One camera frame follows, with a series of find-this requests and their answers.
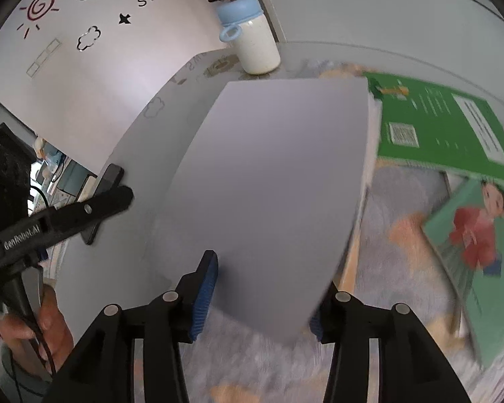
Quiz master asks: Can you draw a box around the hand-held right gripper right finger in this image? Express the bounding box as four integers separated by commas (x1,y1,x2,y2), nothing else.
310,281,473,403

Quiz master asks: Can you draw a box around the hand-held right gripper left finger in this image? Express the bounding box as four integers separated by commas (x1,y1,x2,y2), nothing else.
44,250,219,403

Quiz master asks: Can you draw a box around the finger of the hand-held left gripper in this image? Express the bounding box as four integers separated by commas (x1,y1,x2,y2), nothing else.
42,185,134,244

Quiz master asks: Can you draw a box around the large plain white book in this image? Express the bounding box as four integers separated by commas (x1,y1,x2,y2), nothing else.
145,78,383,345

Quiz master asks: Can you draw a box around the teal book red-dressed girl cover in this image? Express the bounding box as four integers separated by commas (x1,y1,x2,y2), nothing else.
420,176,504,370

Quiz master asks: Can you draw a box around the bright green book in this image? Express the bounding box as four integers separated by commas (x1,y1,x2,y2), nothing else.
363,71,504,185

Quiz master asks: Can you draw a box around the person's left forearm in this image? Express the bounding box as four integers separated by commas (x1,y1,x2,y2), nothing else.
0,340,53,403

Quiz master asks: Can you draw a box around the person's left hand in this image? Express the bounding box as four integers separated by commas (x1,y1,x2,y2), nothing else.
0,283,74,378

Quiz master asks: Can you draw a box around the black phone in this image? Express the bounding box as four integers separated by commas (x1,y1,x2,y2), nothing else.
82,164,124,245

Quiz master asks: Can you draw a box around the white bottle blue lid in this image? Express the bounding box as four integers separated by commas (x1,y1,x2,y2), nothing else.
216,0,282,75

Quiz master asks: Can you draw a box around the grey squares wall decal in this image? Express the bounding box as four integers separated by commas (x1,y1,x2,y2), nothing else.
26,39,62,77

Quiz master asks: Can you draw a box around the black cable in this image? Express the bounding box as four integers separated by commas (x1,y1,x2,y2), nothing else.
0,182,59,380

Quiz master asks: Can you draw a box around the red sun wall decal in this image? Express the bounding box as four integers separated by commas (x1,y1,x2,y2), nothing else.
17,0,67,38

